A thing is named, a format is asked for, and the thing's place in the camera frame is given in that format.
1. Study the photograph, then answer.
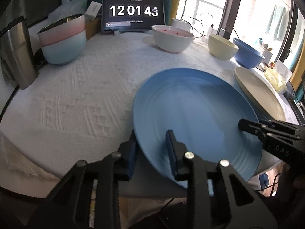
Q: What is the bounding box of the teal hanging towel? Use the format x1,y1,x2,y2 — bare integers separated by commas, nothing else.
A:
266,4,286,41

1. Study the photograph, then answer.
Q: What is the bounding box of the stainless steel kettle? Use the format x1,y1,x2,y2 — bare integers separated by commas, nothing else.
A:
0,16,39,90

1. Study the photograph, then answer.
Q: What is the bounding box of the black charger cable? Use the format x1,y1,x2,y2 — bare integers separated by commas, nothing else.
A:
199,12,215,28

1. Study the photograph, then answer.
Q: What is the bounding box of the dark window frame post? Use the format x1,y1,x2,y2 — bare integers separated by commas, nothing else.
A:
218,0,245,40

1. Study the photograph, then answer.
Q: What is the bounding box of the white bowl with pink inside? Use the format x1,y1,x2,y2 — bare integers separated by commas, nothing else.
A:
151,25,195,54

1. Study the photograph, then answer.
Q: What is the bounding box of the tablet with clock display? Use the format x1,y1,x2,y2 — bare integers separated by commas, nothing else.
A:
101,0,166,34

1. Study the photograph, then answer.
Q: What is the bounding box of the white packet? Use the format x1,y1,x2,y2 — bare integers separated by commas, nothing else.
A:
275,61,293,86

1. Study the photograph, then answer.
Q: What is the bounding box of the white perforated basket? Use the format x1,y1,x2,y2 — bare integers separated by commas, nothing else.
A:
256,38,273,64

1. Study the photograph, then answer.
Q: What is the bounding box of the light blue bowl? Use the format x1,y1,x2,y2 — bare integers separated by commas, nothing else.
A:
41,31,87,65

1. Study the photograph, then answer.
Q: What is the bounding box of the beige plate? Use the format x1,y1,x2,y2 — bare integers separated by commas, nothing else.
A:
234,66,286,122

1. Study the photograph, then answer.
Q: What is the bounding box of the small white box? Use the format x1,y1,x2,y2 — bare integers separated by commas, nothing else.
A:
84,1,102,21

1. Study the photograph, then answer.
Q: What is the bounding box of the white textured tablecloth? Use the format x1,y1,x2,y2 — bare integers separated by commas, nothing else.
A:
0,30,301,191

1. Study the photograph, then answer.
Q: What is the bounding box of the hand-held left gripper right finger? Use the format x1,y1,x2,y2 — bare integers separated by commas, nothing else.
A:
165,129,278,229

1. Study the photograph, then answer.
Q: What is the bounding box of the blue plate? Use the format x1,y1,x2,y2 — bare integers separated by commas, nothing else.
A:
133,68,262,190

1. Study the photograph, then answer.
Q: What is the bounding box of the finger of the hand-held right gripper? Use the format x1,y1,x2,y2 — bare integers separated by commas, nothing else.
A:
238,118,301,146
259,120,305,136

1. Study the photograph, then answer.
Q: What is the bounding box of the white cylindrical holder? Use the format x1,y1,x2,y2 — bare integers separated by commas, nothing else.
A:
171,18,191,32

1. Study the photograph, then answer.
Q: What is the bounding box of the pale yellow bowl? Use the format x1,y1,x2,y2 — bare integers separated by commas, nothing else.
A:
208,34,239,61

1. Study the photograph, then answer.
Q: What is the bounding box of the clear plastic bag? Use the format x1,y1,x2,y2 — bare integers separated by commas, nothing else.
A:
48,0,89,21

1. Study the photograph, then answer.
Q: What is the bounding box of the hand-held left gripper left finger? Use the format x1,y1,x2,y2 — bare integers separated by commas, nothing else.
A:
31,134,139,229

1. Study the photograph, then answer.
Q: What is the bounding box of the yellow wipes pack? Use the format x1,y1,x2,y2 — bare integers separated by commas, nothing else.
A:
264,67,287,94

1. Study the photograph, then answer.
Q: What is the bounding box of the black holder cable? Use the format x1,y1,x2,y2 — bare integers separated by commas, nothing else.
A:
177,15,208,38

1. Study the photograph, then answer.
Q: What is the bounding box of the brown cardboard box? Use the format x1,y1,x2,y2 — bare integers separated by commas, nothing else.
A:
85,17,102,40

